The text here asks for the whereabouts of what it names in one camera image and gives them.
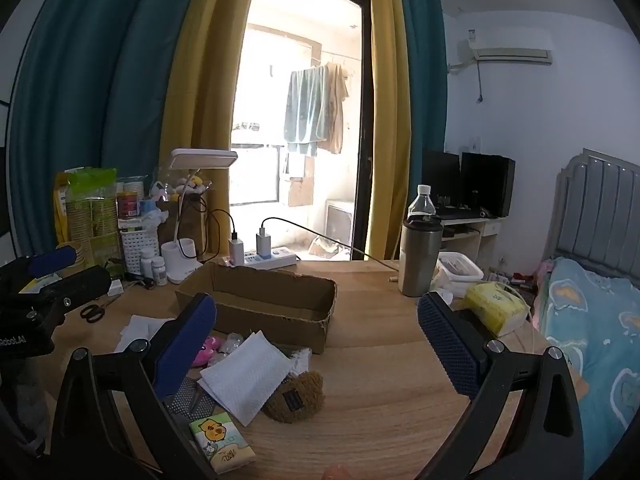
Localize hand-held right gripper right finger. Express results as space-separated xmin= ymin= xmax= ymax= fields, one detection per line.
xmin=415 ymin=290 xmax=586 ymax=480

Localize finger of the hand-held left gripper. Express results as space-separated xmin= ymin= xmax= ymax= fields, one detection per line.
xmin=27 ymin=244 xmax=79 ymax=279
xmin=42 ymin=265 xmax=112 ymax=307

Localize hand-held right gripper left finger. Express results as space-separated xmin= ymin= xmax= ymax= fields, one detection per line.
xmin=50 ymin=291 xmax=236 ymax=480

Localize white paper towel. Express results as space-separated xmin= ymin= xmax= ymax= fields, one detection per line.
xmin=197 ymin=331 xmax=296 ymax=427

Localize cardboard box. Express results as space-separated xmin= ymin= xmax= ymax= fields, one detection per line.
xmin=175 ymin=261 xmax=338 ymax=356

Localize white textured cloth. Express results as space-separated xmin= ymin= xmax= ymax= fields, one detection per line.
xmin=287 ymin=346 xmax=313 ymax=376

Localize person's left forearm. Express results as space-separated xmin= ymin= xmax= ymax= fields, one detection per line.
xmin=0 ymin=360 xmax=51 ymax=458

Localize pastel soft toys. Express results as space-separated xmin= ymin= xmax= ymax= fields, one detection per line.
xmin=164 ymin=172 xmax=207 ymax=197

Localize pink toy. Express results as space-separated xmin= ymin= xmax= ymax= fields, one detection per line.
xmin=192 ymin=335 xmax=223 ymax=367

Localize black scissors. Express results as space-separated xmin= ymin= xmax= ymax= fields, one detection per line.
xmin=80 ymin=294 xmax=121 ymax=323

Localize white paper sheet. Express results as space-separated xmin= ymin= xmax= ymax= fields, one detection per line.
xmin=114 ymin=315 xmax=173 ymax=353

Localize white perforated basket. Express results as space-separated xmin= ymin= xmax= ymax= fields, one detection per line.
xmin=120 ymin=229 xmax=161 ymax=276

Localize yellow tissue pack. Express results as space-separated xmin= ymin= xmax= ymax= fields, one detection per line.
xmin=462 ymin=281 xmax=531 ymax=337

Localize green snack packet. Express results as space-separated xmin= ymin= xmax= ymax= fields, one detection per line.
xmin=54 ymin=166 xmax=123 ymax=271

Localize white plastic container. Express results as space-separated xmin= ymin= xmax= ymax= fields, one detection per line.
xmin=436 ymin=251 xmax=485 ymax=291

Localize steel tumbler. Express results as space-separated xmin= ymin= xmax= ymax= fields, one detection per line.
xmin=398 ymin=216 xmax=444 ymax=297

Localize red can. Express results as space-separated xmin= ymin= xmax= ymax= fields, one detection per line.
xmin=117 ymin=191 xmax=141 ymax=219

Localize white plastic bag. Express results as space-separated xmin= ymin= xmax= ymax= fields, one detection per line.
xmin=141 ymin=208 xmax=170 ymax=233

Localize cartoon tissue packet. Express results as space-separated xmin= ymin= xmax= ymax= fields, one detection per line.
xmin=189 ymin=409 xmax=257 ymax=473

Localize brown paper bag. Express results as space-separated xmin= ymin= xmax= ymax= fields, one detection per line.
xmin=157 ymin=190 xmax=213 ymax=261

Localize white computer desk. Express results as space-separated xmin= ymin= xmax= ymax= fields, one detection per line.
xmin=440 ymin=210 xmax=501 ymax=266

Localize white power strip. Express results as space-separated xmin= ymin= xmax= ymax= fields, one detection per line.
xmin=220 ymin=246 xmax=298 ymax=268

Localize brown plush toy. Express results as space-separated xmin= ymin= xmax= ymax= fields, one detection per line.
xmin=262 ymin=371 xmax=325 ymax=425

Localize clear water bottle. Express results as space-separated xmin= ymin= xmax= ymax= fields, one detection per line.
xmin=407 ymin=185 xmax=435 ymax=221

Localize blue cartoon blanket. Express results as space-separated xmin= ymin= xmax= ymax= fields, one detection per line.
xmin=537 ymin=257 xmax=640 ymax=476

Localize white balcony appliance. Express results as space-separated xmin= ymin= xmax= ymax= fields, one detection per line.
xmin=325 ymin=200 xmax=356 ymax=246

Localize black monitor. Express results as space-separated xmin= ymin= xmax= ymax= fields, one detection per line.
xmin=460 ymin=152 xmax=516 ymax=218
xmin=422 ymin=150 xmax=461 ymax=211

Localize white desk lamp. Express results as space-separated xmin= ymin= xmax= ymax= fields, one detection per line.
xmin=161 ymin=149 xmax=239 ymax=285

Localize teal curtain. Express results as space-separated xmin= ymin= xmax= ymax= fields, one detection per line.
xmin=400 ymin=0 xmax=448 ymax=256
xmin=10 ymin=0 xmax=201 ymax=261

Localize yellow curtain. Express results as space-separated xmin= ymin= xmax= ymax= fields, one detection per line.
xmin=362 ymin=0 xmax=413 ymax=261
xmin=157 ymin=0 xmax=261 ymax=256

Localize hanging beige garment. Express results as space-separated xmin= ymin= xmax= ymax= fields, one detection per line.
xmin=320 ymin=62 xmax=351 ymax=155

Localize hanging blue-green towel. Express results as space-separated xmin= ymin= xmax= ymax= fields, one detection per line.
xmin=282 ymin=67 xmax=331 ymax=157

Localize white air conditioner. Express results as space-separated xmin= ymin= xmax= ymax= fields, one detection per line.
xmin=467 ymin=35 xmax=553 ymax=66

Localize black charger cable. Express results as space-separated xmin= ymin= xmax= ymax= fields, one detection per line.
xmin=175 ymin=192 xmax=238 ymax=261

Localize long charger cable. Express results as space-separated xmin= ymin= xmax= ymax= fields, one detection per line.
xmin=261 ymin=217 xmax=401 ymax=282

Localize grey metal bed frame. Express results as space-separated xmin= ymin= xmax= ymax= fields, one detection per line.
xmin=550 ymin=149 xmax=640 ymax=271

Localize black door frame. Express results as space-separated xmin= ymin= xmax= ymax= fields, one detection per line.
xmin=255 ymin=0 xmax=376 ymax=262

